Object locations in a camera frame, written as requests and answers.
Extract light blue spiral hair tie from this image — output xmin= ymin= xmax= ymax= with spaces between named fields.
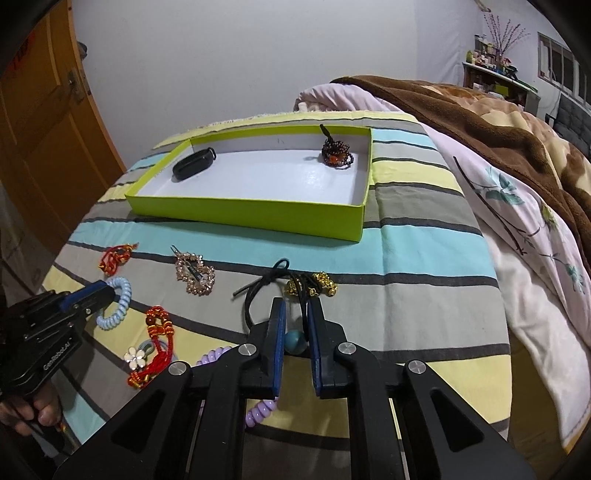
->
xmin=95 ymin=276 xmax=133 ymax=331

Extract black chair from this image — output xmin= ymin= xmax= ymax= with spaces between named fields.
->
xmin=545 ymin=96 xmax=591 ymax=156

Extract person's left hand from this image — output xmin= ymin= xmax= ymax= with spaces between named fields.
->
xmin=0 ymin=390 xmax=64 ymax=438

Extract metal door lock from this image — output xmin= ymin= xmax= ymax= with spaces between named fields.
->
xmin=67 ymin=68 xmax=87 ymax=102

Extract red knotted bracelet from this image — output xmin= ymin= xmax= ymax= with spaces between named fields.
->
xmin=99 ymin=243 xmax=140 ymax=274

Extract window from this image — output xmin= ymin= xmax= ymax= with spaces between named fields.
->
xmin=536 ymin=31 xmax=591 ymax=110

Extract purple spiral hair tie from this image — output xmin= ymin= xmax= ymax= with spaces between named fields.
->
xmin=196 ymin=349 xmax=279 ymax=428

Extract white flower hair tie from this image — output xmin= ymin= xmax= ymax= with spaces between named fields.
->
xmin=123 ymin=340 xmax=160 ymax=371

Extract black wrist band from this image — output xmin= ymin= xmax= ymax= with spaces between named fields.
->
xmin=172 ymin=147 xmax=219 ymax=182

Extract brown fleece blanket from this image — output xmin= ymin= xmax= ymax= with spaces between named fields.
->
xmin=329 ymin=75 xmax=591 ymax=296

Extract cluttered wall shelf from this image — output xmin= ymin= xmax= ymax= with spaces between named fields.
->
xmin=462 ymin=34 xmax=544 ymax=114

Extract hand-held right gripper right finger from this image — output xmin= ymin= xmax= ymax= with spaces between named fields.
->
xmin=306 ymin=299 xmax=537 ymax=480

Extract green cardboard box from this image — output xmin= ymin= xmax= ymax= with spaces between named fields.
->
xmin=126 ymin=124 xmax=374 ymax=243

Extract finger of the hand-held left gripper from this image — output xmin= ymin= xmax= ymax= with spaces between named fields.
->
xmin=69 ymin=288 xmax=116 ymax=325
xmin=59 ymin=281 xmax=110 ymax=311

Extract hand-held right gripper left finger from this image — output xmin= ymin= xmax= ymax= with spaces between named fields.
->
xmin=53 ymin=296 xmax=288 ymax=480

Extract wooden door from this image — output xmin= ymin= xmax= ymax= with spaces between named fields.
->
xmin=0 ymin=0 xmax=128 ymax=241

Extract purple flower branches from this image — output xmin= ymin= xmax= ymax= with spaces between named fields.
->
xmin=482 ymin=11 xmax=527 ymax=62

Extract red door sign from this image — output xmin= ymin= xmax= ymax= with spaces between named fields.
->
xmin=8 ymin=37 xmax=38 ymax=71

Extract rhinestone hair clip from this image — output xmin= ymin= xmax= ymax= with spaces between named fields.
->
xmin=171 ymin=245 xmax=216 ymax=296

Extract pink floral quilt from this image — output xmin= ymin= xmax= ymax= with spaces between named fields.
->
xmin=293 ymin=83 xmax=591 ymax=449

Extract red orange beaded bracelet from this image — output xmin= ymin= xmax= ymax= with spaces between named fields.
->
xmin=126 ymin=305 xmax=179 ymax=391

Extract brown beaded ornament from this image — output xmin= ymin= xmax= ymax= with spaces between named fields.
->
xmin=320 ymin=123 xmax=355 ymax=168

